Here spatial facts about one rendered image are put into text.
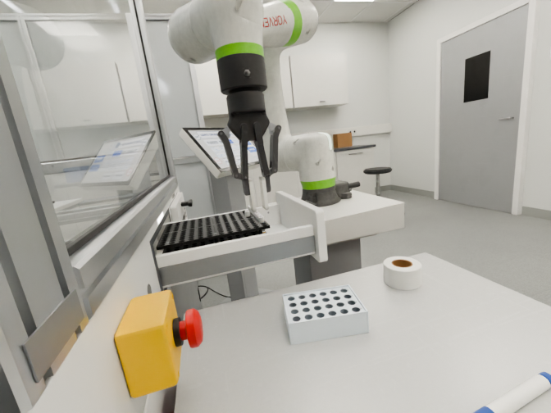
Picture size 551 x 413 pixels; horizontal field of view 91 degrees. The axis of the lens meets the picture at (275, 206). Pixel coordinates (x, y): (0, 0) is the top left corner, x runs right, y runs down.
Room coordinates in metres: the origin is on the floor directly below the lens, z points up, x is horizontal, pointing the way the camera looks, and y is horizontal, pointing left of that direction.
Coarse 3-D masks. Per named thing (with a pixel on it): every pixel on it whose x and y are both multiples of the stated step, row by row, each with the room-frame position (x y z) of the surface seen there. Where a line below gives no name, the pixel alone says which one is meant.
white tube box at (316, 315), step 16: (320, 288) 0.44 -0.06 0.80; (336, 288) 0.44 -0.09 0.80; (288, 304) 0.41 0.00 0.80; (304, 304) 0.41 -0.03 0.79; (320, 304) 0.40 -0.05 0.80; (336, 304) 0.39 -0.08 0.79; (352, 304) 0.40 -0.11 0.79; (288, 320) 0.36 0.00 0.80; (304, 320) 0.36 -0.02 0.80; (320, 320) 0.36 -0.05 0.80; (336, 320) 0.36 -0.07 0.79; (352, 320) 0.36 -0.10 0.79; (368, 320) 0.36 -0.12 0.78; (304, 336) 0.35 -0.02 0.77; (320, 336) 0.36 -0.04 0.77; (336, 336) 0.36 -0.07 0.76
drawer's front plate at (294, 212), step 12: (276, 192) 0.77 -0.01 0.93; (288, 204) 0.67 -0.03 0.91; (300, 204) 0.58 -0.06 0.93; (288, 216) 0.68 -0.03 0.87; (300, 216) 0.59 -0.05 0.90; (312, 216) 0.52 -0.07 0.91; (324, 216) 0.50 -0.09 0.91; (288, 228) 0.69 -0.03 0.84; (324, 228) 0.50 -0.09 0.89; (324, 240) 0.50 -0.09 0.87; (324, 252) 0.50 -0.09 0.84
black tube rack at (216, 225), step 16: (176, 224) 0.64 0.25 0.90; (192, 224) 0.62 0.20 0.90; (208, 224) 0.60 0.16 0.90; (224, 224) 0.59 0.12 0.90; (240, 224) 0.57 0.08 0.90; (256, 224) 0.56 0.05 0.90; (160, 240) 0.52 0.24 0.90; (176, 240) 0.51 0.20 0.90; (192, 240) 0.50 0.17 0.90; (208, 240) 0.57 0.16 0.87; (224, 240) 0.56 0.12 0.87
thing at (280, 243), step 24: (264, 216) 0.74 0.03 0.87; (240, 240) 0.48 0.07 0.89; (264, 240) 0.49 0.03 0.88; (288, 240) 0.50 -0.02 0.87; (312, 240) 0.51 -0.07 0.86; (168, 264) 0.45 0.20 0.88; (192, 264) 0.46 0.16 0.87; (216, 264) 0.47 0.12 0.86; (240, 264) 0.48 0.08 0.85; (264, 264) 0.49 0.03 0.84
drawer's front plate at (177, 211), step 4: (176, 196) 0.92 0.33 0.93; (180, 196) 0.92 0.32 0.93; (176, 200) 0.83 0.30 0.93; (180, 200) 0.89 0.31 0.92; (172, 204) 0.76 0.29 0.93; (176, 204) 0.76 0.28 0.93; (172, 208) 0.73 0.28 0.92; (176, 208) 0.74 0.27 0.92; (180, 208) 0.84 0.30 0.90; (172, 212) 0.73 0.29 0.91; (176, 212) 0.73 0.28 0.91; (180, 212) 0.82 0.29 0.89; (184, 212) 0.95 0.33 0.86; (172, 216) 0.73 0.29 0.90; (176, 216) 0.73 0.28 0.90; (180, 216) 0.79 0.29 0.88; (176, 220) 0.73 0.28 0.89
